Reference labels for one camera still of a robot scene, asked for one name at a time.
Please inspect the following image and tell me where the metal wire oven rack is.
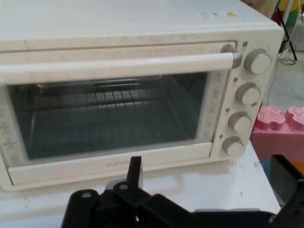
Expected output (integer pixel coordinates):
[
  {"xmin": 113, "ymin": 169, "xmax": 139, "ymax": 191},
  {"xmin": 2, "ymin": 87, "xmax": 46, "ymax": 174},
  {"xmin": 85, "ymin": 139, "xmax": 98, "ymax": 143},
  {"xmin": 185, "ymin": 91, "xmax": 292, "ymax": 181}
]
[{"xmin": 14, "ymin": 82, "xmax": 156, "ymax": 109}]

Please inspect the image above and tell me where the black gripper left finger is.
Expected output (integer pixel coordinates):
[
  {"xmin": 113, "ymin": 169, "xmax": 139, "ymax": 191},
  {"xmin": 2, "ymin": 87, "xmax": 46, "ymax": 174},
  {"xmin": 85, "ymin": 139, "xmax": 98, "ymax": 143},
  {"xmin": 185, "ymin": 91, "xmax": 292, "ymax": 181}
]
[{"xmin": 60, "ymin": 156, "xmax": 198, "ymax": 228}]

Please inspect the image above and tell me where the black tripod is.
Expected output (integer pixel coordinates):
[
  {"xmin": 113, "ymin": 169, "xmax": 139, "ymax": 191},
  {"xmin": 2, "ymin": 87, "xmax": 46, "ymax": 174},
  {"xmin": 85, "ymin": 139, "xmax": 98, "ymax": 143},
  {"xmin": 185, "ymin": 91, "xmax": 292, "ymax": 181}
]
[{"xmin": 276, "ymin": 6, "xmax": 298, "ymax": 62}]

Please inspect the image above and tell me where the large reddish foam puzzle block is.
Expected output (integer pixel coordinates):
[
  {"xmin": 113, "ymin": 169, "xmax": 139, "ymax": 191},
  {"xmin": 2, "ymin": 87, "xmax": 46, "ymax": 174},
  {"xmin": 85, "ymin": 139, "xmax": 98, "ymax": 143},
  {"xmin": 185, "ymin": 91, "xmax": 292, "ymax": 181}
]
[{"xmin": 251, "ymin": 105, "xmax": 304, "ymax": 165}]

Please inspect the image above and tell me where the glass oven door with handle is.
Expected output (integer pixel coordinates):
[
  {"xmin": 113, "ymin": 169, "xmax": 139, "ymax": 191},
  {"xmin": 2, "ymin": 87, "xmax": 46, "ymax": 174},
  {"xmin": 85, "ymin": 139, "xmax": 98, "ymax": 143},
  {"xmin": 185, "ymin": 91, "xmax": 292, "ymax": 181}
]
[{"xmin": 0, "ymin": 42, "xmax": 243, "ymax": 186}]

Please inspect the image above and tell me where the large white oven knob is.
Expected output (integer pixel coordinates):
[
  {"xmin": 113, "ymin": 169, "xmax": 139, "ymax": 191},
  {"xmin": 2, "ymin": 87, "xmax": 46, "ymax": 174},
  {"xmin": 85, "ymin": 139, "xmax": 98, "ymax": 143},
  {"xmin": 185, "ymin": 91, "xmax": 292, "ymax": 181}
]
[{"xmin": 244, "ymin": 48, "xmax": 273, "ymax": 75}]

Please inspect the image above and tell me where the white toaster oven body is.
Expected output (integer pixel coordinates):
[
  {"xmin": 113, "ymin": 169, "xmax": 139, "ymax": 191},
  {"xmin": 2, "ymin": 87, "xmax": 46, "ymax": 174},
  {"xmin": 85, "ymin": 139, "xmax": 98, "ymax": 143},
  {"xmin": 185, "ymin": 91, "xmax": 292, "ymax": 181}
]
[{"xmin": 0, "ymin": 0, "xmax": 285, "ymax": 193}]

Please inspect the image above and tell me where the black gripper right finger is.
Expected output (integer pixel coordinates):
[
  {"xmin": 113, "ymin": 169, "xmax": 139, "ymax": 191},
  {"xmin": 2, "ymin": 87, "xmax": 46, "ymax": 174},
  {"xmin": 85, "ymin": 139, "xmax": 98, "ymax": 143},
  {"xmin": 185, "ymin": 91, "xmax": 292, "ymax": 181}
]
[{"xmin": 268, "ymin": 154, "xmax": 304, "ymax": 228}]

